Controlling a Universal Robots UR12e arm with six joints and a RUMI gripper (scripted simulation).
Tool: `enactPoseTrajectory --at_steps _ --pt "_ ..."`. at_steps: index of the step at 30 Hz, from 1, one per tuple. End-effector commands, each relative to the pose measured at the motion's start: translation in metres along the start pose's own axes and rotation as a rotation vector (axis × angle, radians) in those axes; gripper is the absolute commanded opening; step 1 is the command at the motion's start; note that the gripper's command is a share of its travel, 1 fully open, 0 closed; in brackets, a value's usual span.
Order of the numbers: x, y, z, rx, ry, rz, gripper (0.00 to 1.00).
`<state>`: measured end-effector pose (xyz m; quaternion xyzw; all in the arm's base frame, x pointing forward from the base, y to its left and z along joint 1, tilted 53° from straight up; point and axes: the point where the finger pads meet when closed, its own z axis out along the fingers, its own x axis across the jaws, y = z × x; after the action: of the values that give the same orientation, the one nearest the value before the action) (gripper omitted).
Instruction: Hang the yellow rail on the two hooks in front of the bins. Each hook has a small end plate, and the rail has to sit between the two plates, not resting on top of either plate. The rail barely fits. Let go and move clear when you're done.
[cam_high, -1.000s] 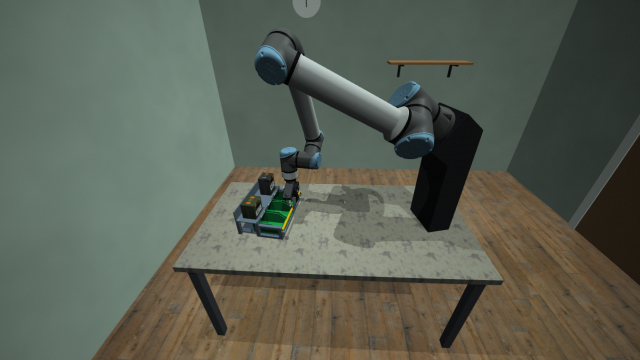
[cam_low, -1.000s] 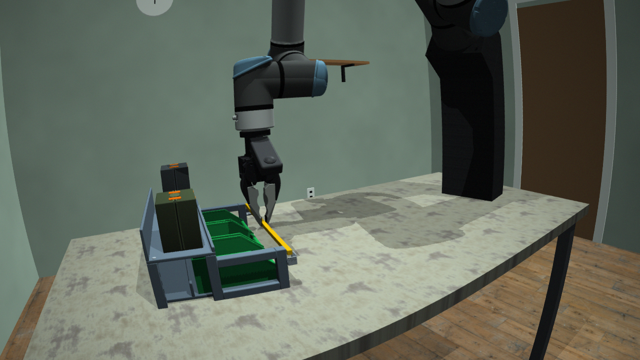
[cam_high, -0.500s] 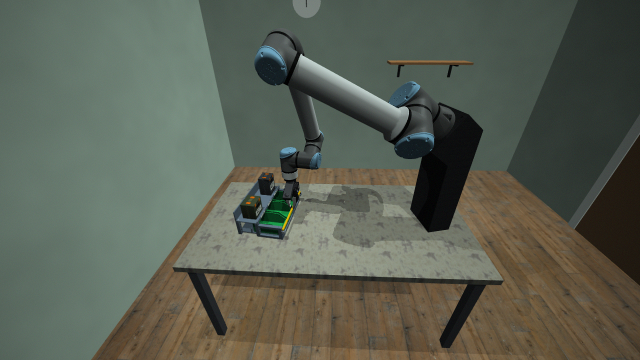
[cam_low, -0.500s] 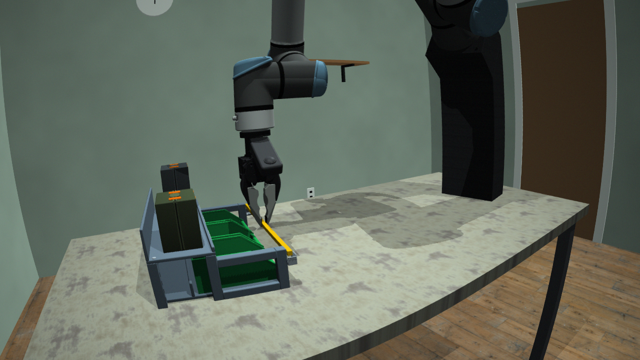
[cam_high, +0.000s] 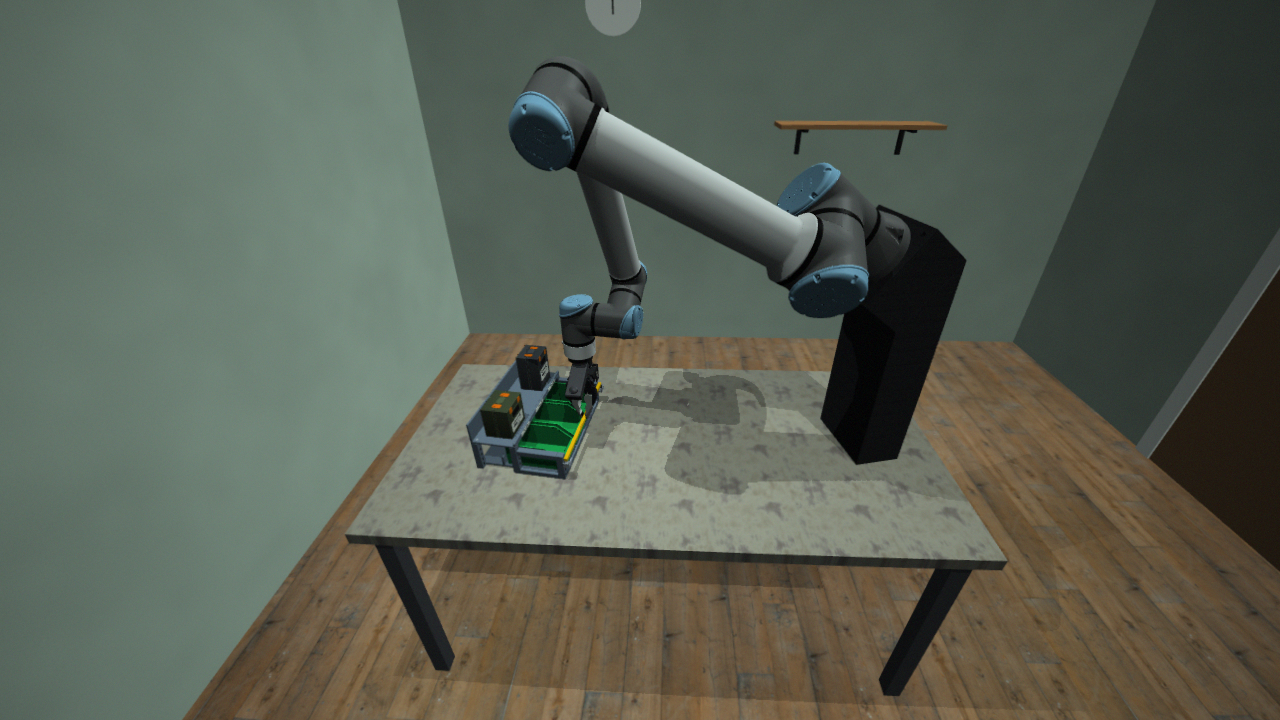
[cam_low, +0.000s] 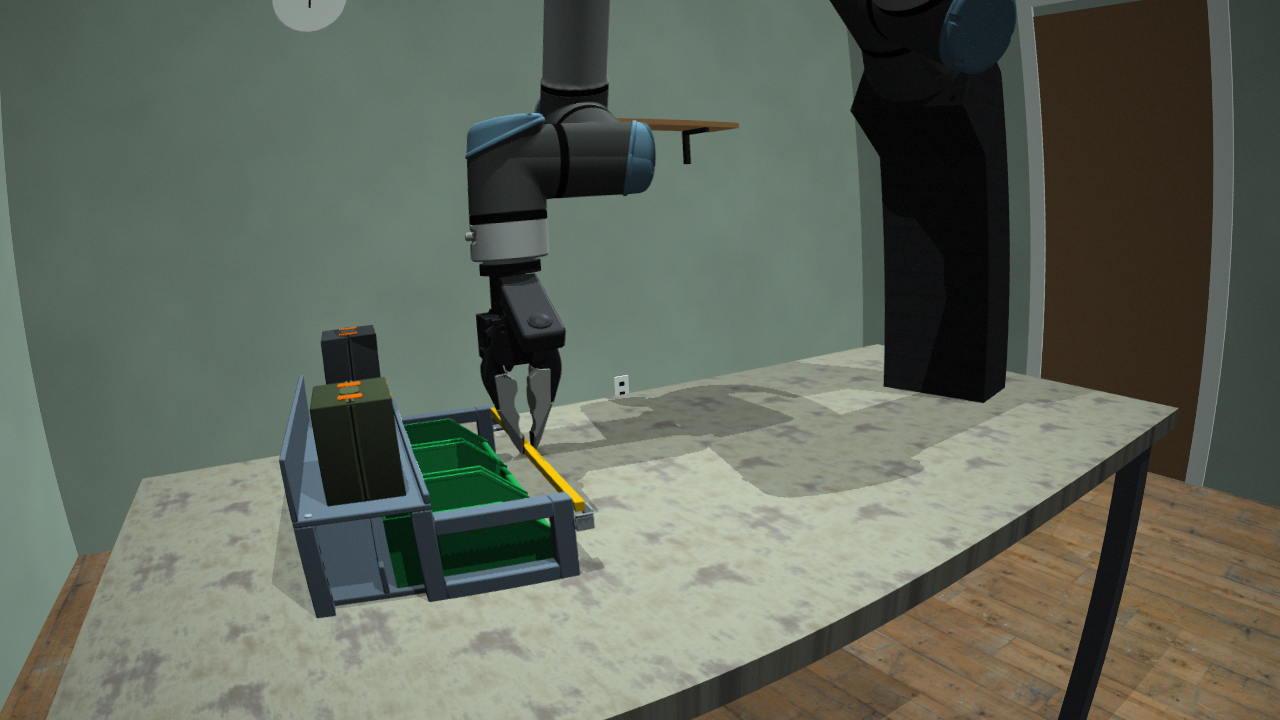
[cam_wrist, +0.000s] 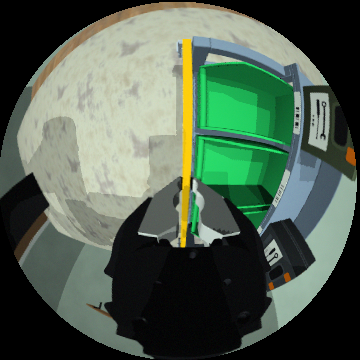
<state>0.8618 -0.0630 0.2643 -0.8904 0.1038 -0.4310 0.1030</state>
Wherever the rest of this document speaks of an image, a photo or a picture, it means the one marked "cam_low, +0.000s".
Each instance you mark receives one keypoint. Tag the green open bin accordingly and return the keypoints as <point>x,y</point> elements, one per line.
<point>470,551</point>
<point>440,431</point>
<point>461,456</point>

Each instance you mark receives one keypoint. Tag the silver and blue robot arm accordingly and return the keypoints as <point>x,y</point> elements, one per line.
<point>516,162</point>

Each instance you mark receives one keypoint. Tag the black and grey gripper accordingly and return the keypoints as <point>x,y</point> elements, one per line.
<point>503,349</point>

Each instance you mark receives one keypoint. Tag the yellow bar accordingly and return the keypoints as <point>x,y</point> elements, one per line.
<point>546,470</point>

